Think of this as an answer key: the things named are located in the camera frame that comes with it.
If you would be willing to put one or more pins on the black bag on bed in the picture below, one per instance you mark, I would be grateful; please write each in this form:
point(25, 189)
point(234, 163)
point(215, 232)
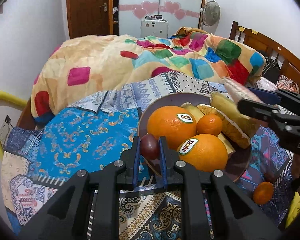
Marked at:
point(271, 70)

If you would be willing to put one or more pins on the dark brown round plate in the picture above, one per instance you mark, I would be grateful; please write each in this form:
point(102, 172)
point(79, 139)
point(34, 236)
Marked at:
point(237, 163)

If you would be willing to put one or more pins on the small mandarin on plate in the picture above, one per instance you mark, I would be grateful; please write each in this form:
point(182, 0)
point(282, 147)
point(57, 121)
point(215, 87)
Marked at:
point(210, 124)

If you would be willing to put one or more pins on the white wardrobe with pink hearts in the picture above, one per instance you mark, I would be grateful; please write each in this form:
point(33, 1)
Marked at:
point(177, 13)

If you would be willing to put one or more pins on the white box appliance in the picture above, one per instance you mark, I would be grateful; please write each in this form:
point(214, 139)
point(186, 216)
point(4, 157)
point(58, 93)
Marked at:
point(152, 26)

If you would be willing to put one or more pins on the large orange front Dole sticker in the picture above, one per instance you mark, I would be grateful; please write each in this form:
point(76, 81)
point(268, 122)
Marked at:
point(205, 152)

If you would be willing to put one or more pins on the large orange rear Dole sticker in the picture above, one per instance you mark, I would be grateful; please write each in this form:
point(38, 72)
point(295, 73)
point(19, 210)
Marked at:
point(174, 123)

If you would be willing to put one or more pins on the small mandarin orange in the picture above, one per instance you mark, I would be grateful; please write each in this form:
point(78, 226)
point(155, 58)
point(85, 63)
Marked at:
point(263, 193)

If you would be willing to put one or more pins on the cut baguette bread piece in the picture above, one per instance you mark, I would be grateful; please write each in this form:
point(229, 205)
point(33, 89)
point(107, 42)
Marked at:
point(230, 149)

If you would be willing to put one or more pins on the blue patterned bedspread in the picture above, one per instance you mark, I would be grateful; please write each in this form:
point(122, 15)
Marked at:
point(90, 134)

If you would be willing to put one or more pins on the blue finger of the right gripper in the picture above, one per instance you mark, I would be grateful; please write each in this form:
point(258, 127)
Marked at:
point(268, 97)

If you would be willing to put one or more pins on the white standing fan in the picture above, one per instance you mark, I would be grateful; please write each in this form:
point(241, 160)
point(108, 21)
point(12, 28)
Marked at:
point(209, 14)

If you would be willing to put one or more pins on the large orange dole sticker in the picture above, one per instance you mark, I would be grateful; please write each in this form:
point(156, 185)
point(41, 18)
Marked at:
point(205, 152)
point(174, 123)

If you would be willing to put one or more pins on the brown wooden door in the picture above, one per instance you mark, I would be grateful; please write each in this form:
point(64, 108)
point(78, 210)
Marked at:
point(88, 17)

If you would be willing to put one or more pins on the wooden bed headboard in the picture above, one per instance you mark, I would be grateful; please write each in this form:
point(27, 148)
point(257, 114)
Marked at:
point(258, 41)

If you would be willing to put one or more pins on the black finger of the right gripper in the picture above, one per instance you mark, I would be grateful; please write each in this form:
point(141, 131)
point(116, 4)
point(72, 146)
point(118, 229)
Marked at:
point(265, 114)

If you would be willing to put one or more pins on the colourful patchwork fleece blanket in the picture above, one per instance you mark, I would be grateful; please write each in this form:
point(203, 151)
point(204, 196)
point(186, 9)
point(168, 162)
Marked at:
point(85, 65)

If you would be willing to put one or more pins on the striped cloth on bed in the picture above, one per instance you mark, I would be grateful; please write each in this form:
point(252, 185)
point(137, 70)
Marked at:
point(287, 84)

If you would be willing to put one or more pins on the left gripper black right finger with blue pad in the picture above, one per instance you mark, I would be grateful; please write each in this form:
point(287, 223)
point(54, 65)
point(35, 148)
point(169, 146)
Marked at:
point(211, 203)

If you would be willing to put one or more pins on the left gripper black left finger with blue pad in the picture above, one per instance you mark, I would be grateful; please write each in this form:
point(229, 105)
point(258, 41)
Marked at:
point(87, 205)

